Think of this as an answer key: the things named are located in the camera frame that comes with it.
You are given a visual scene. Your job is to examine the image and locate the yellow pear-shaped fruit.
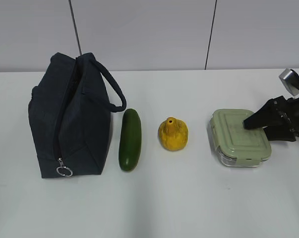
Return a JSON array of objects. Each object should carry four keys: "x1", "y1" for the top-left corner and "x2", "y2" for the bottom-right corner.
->
[{"x1": 158, "y1": 117, "x2": 188, "y2": 151}]

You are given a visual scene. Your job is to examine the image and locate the dark blue lunch bag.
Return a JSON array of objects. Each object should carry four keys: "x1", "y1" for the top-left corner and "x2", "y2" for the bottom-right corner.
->
[{"x1": 28, "y1": 53, "x2": 126, "y2": 179}]

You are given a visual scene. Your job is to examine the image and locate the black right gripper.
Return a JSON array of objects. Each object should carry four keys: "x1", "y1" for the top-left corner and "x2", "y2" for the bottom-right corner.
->
[{"x1": 243, "y1": 96, "x2": 299, "y2": 142}]

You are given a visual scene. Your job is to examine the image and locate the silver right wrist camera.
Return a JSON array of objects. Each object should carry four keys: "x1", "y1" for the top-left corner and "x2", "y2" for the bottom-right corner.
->
[{"x1": 279, "y1": 68, "x2": 299, "y2": 96}]

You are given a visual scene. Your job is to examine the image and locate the silver zipper pull ring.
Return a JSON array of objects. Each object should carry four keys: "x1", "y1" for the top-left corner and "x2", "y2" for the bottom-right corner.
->
[{"x1": 56, "y1": 157, "x2": 73, "y2": 178}]

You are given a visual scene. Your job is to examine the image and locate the green cucumber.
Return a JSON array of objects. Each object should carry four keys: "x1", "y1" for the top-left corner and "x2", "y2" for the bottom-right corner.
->
[{"x1": 119, "y1": 109, "x2": 142, "y2": 172}]

